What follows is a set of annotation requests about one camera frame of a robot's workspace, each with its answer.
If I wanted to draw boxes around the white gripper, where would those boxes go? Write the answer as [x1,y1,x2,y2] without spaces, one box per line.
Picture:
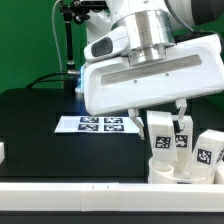
[83,34,224,139]

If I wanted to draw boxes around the white round stool seat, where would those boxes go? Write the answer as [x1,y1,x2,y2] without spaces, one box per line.
[148,157,217,184]

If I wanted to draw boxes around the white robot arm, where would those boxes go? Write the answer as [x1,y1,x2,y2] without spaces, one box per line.
[83,0,224,121]

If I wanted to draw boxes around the white sheet with markers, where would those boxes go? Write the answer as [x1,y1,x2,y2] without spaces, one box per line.
[55,116,139,134]

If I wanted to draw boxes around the white right fence bar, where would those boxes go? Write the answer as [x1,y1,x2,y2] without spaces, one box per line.
[214,163,224,184]

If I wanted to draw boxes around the white fence bar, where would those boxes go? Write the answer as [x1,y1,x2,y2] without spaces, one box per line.
[214,163,224,184]
[0,183,224,212]

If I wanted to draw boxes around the white left fence block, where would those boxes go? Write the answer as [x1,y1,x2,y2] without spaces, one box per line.
[0,142,5,164]

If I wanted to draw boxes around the white front fence bar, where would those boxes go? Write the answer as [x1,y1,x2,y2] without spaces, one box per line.
[0,183,224,212]

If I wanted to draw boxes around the black cables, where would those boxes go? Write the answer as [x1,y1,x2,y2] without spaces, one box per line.
[25,71,73,90]

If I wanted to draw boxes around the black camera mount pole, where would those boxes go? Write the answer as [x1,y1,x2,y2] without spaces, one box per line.
[59,0,111,91]

